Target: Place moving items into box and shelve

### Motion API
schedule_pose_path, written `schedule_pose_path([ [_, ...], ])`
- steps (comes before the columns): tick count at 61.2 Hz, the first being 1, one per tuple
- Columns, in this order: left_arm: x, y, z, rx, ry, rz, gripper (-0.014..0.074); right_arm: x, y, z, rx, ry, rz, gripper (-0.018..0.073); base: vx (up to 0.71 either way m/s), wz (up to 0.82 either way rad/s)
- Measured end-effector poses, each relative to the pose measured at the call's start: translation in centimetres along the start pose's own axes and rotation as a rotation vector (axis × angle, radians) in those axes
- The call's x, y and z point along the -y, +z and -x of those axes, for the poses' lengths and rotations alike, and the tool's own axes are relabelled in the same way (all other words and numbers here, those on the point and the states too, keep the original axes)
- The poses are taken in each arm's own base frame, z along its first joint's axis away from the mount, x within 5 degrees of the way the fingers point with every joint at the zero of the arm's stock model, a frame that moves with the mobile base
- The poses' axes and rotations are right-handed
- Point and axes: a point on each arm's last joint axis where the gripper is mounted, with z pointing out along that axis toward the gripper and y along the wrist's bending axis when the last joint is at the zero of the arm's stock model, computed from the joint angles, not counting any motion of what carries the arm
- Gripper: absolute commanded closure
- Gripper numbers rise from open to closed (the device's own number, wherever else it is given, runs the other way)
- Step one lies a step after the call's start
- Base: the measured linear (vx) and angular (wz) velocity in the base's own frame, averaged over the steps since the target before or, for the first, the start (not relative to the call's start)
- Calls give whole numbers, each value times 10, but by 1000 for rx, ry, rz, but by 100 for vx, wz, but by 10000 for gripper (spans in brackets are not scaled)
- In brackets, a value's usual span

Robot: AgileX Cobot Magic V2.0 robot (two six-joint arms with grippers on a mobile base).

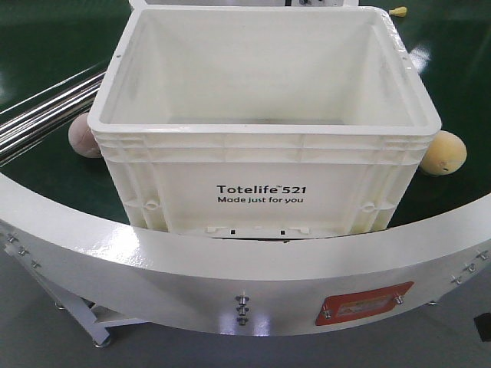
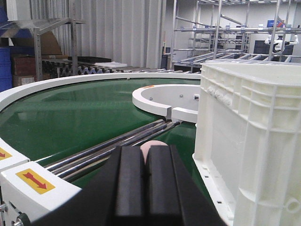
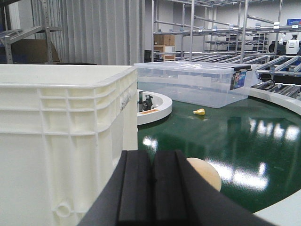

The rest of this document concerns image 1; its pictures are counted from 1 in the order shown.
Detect white plastic tote box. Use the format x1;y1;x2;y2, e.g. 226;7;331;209
88;3;441;239

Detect pink plush peach toy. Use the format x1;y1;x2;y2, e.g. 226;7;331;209
68;113;102;159

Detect yellow plush mango toy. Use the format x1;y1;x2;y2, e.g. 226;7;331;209
419;130;467;176

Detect orange warning label plate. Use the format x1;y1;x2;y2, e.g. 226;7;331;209
315;281;414;326

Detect white conveyor support leg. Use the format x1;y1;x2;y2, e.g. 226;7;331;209
27;266;146;348

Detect chrome metal roller bars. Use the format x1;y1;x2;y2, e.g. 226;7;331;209
1;68;105;166

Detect small yellow plush toy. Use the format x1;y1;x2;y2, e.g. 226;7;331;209
388;6;408;18

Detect white curved conveyor guard rail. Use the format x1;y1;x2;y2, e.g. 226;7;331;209
1;177;490;336

